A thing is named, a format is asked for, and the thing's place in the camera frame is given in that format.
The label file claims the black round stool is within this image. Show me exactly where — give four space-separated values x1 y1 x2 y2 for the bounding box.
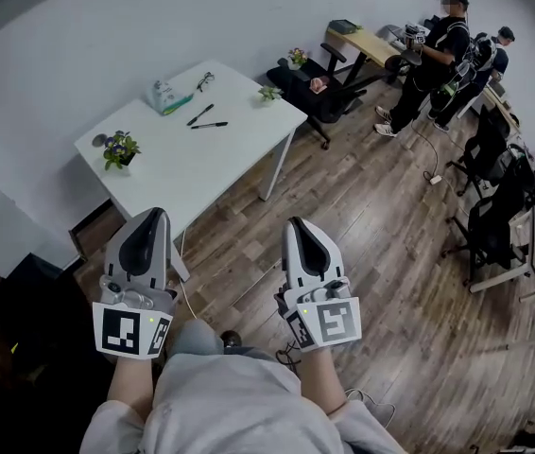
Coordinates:
382 47 423 85

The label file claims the white table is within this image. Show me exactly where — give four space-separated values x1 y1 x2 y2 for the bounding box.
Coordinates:
74 60 309 283

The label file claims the purple flower potted plant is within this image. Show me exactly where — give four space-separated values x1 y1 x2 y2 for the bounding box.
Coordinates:
102 130 143 172

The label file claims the black cabinet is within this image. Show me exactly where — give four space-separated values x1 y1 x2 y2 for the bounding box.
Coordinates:
0 252 125 454

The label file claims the person's grey clothing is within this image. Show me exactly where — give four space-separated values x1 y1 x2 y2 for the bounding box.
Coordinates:
79 319 409 454

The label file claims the small green potted plant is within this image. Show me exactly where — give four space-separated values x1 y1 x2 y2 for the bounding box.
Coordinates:
257 84 285 109

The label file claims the person's dark shoe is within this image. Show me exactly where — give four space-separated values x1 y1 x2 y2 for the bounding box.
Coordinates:
219 329 245 350

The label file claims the pale green pencil pouch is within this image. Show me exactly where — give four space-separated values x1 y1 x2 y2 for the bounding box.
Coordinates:
145 79 197 116

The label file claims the pink flower potted plant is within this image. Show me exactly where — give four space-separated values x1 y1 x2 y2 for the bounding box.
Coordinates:
286 47 310 72

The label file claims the person's right forearm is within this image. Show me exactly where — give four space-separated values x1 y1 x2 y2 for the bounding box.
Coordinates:
298 344 348 416

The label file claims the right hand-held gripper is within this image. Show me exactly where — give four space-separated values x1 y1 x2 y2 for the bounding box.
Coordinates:
274 217 362 353

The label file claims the white floor cable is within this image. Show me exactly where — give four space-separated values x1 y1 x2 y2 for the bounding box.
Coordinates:
406 118 471 217

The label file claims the black cable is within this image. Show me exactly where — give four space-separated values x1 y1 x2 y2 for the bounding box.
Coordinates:
275 340 303 374

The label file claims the thin white cable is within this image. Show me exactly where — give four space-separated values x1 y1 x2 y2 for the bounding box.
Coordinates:
178 228 202 322

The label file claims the black mesh office chair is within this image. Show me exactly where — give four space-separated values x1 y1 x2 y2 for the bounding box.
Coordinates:
445 104 512 199
440 158 535 287

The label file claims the person's left forearm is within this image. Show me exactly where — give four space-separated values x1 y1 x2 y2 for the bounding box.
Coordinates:
105 353 156 423

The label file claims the wooden desk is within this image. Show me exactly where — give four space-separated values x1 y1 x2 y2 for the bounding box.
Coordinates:
325 26 405 89

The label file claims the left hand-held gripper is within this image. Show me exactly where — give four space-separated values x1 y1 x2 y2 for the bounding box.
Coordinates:
91 207 178 361

